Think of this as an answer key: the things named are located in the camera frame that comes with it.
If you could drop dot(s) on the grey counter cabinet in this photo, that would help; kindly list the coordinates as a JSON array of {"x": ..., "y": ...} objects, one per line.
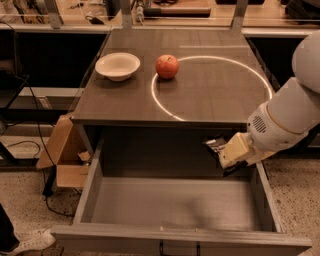
[{"x": 218, "y": 85}]

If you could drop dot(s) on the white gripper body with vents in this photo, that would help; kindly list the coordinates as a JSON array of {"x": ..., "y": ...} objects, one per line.
[{"x": 264, "y": 132}]

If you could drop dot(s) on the red apple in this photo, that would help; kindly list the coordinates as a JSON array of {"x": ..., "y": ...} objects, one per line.
[{"x": 167, "y": 66}]

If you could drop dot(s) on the black rxbar chocolate wrapper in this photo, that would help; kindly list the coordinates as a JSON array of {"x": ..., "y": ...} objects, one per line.
[{"x": 215, "y": 145}]

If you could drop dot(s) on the white sneaker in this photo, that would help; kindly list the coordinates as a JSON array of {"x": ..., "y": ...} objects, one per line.
[{"x": 36, "y": 240}]

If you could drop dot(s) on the black drawer handle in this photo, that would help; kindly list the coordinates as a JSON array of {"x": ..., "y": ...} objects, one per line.
[{"x": 171, "y": 249}]

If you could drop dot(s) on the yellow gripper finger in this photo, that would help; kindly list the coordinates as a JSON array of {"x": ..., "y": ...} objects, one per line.
[
  {"x": 259, "y": 156},
  {"x": 237, "y": 149}
]

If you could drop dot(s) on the dark trouser leg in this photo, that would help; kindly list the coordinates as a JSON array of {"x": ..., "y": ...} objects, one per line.
[{"x": 6, "y": 230}]

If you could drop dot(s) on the brown cardboard box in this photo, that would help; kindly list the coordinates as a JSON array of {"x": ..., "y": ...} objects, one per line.
[{"x": 65, "y": 150}]

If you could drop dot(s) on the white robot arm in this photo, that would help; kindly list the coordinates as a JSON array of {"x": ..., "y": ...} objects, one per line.
[{"x": 285, "y": 119}]

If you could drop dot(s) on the white ceramic bowl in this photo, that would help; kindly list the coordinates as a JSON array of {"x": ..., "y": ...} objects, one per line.
[{"x": 117, "y": 66}]

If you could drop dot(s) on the grey open drawer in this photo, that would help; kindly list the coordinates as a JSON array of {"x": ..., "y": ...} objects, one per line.
[{"x": 143, "y": 189}]

